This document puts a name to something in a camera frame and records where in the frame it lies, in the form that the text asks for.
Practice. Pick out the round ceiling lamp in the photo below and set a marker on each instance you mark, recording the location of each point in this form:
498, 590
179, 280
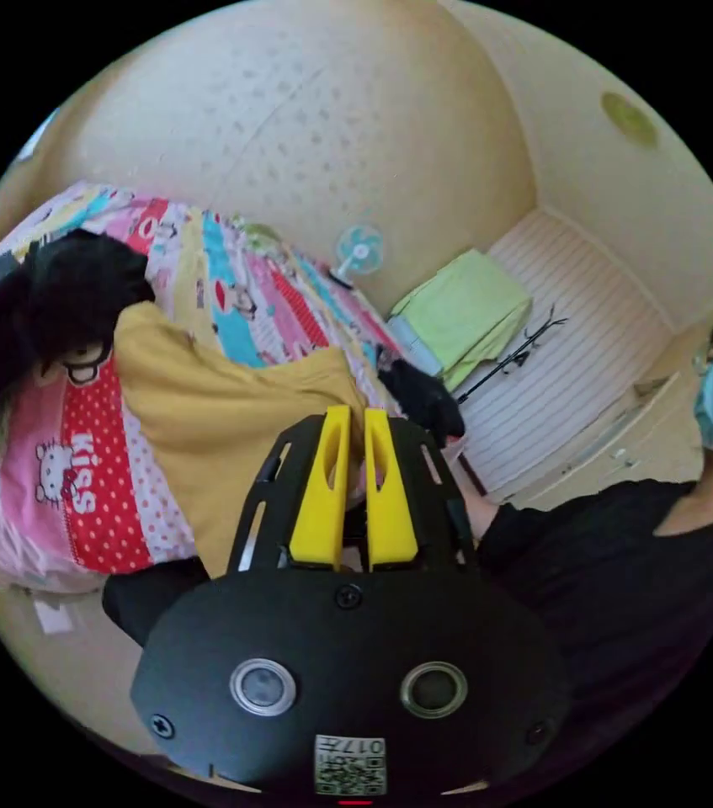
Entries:
629, 119

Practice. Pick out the black garment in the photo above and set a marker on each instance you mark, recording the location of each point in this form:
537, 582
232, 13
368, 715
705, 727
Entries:
422, 394

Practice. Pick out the yellow long sleeve shirt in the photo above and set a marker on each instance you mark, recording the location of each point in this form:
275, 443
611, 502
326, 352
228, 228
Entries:
230, 429

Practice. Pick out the black coat rack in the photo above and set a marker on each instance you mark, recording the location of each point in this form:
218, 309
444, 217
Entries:
507, 363

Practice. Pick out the person's left hand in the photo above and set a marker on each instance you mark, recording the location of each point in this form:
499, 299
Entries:
479, 514

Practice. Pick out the cupboard under green cloth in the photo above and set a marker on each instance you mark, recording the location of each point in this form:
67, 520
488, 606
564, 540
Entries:
466, 303

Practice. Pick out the small light blue fan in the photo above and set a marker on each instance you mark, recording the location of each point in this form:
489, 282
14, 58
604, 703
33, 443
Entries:
360, 250

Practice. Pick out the cream cupboard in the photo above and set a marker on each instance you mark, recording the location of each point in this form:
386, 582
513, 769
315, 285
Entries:
608, 442

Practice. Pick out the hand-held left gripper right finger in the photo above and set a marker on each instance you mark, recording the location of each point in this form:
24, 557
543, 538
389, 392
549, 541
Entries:
389, 511

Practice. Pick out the pile of clothes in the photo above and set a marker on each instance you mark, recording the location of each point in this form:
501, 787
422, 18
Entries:
47, 303

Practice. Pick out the bed with colourful printed sheet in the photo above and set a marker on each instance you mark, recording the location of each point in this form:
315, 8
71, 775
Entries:
255, 297

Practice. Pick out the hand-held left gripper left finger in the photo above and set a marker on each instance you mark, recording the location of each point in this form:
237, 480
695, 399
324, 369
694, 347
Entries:
313, 505

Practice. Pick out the person's body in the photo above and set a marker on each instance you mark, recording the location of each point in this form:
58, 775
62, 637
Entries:
615, 568

